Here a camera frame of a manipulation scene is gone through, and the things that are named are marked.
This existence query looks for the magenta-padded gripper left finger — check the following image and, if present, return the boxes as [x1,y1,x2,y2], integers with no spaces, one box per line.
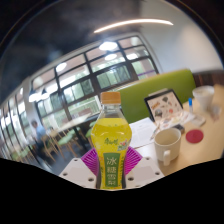
[59,148,101,190]

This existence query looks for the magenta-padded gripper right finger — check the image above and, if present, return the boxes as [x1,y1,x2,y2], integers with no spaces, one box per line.
[124,146,165,190]

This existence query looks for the yellow drink bottle orange cap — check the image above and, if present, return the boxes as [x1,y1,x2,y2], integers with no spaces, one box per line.
[90,91,133,191]

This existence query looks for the wooden chairs with green seats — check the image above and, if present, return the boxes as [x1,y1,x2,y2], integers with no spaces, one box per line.
[9,119,98,165]

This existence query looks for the printed white paper sheet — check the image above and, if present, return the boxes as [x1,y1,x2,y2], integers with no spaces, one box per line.
[128,116,158,150]

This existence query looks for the light wooden dining table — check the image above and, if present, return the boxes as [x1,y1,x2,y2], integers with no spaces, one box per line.
[49,113,94,148]

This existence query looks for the person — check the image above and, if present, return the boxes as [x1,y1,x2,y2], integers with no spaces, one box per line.
[29,119,48,162]

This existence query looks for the flat round red coaster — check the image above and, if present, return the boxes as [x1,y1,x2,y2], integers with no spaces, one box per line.
[185,129,205,145]

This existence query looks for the black tablet with stickers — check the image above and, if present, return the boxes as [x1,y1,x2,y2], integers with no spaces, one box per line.
[143,88,185,123]

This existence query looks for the green upholstered bench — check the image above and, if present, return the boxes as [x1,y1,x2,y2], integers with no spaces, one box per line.
[117,68,198,125]

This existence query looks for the small white flat device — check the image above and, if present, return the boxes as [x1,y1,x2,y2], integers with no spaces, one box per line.
[191,114,207,127]

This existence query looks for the small blue-capped white bottle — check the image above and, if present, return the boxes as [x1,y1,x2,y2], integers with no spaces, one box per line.
[187,97,195,115]

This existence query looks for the small white paper packet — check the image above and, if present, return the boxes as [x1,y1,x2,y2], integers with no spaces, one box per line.
[208,104,223,121]

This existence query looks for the white ceramic bowl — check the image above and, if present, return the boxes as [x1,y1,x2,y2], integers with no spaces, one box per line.
[191,85,216,113]

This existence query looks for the black pendant lamps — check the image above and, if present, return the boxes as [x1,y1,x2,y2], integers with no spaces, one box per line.
[28,40,119,104]

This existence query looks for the curved linear ceiling light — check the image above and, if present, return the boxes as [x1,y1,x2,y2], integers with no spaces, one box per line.
[93,18,175,35]

